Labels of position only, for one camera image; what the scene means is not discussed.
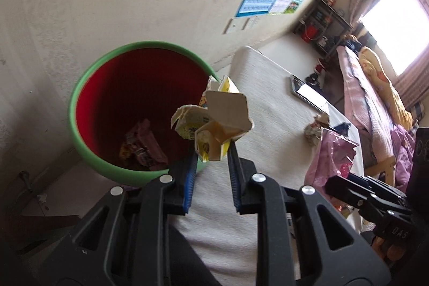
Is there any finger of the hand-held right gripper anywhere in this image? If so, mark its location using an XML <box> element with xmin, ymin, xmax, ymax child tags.
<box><xmin>347</xmin><ymin>174</ymin><xmax>408</xmax><ymax>203</ymax></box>
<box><xmin>324</xmin><ymin>175</ymin><xmax>412</xmax><ymax>230</ymax></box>

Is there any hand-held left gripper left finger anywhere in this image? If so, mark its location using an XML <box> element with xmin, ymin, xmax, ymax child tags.
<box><xmin>40</xmin><ymin>152</ymin><xmax>199</xmax><ymax>286</ymax></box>

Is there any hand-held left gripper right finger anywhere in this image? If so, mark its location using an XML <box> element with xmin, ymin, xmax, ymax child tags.
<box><xmin>227</xmin><ymin>141</ymin><xmax>392</xmax><ymax>286</ymax></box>

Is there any pink snack wrapper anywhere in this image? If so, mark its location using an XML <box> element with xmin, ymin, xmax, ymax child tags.
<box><xmin>305</xmin><ymin>129</ymin><xmax>360</xmax><ymax>209</ymax></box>

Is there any yellow carton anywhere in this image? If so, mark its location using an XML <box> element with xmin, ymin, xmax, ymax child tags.
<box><xmin>170</xmin><ymin>76</ymin><xmax>253</xmax><ymax>163</ymax></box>

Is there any red white paper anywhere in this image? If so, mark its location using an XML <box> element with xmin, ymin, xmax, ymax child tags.
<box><xmin>303</xmin><ymin>113</ymin><xmax>331</xmax><ymax>146</ymax></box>

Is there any green and red bin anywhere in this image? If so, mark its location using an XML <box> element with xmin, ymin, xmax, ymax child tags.
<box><xmin>69</xmin><ymin>41</ymin><xmax>223</xmax><ymax>188</ymax></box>

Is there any person's right hand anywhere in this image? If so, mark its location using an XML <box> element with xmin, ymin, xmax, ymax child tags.
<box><xmin>377</xmin><ymin>235</ymin><xmax>408</xmax><ymax>265</ymax></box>

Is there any dark blue snack wrapper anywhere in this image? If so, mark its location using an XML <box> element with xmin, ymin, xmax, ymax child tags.
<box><xmin>333</xmin><ymin>122</ymin><xmax>351</xmax><ymax>136</ymax></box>

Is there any small yellow snack wrapper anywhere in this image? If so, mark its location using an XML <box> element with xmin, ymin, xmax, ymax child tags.
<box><xmin>119</xmin><ymin>142</ymin><xmax>135</xmax><ymax>161</ymax></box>

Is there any bed with pink bedding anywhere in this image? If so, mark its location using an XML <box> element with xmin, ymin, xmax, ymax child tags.
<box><xmin>336</xmin><ymin>45</ymin><xmax>418</xmax><ymax>174</ymax></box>

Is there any yellow printed pillow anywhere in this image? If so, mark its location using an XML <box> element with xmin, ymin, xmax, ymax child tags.
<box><xmin>358</xmin><ymin>46</ymin><xmax>415</xmax><ymax>130</ymax></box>

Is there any smartphone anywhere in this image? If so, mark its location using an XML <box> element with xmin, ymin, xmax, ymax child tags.
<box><xmin>290</xmin><ymin>74</ymin><xmax>331</xmax><ymax>114</ymax></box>

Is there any window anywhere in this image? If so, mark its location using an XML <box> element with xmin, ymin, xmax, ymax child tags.
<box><xmin>359</xmin><ymin>0</ymin><xmax>429</xmax><ymax>76</ymax></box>

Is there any red box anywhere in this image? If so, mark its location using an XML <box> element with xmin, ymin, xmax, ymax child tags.
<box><xmin>302</xmin><ymin>25</ymin><xmax>319</xmax><ymax>41</ymax></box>

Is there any dark metal shelf rack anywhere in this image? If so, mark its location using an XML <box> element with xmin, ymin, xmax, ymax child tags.
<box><xmin>294</xmin><ymin>0</ymin><xmax>353</xmax><ymax>56</ymax></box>

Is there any wooden bed frame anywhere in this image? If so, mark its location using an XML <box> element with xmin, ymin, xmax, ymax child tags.
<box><xmin>364</xmin><ymin>155</ymin><xmax>398</xmax><ymax>186</ymax></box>

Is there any large white wall socket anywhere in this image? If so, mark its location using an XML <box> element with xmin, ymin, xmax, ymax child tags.
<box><xmin>223</xmin><ymin>19</ymin><xmax>245</xmax><ymax>35</ymax></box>

